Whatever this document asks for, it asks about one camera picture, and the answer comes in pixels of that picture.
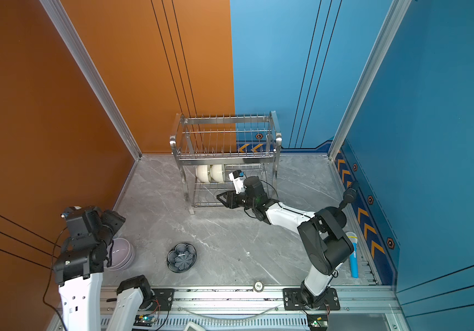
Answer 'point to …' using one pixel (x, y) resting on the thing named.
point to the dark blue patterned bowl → (181, 258)
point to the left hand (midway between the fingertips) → (113, 214)
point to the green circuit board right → (317, 322)
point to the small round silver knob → (258, 286)
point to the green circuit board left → (145, 320)
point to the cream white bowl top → (202, 173)
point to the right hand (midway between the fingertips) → (222, 196)
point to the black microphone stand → (349, 196)
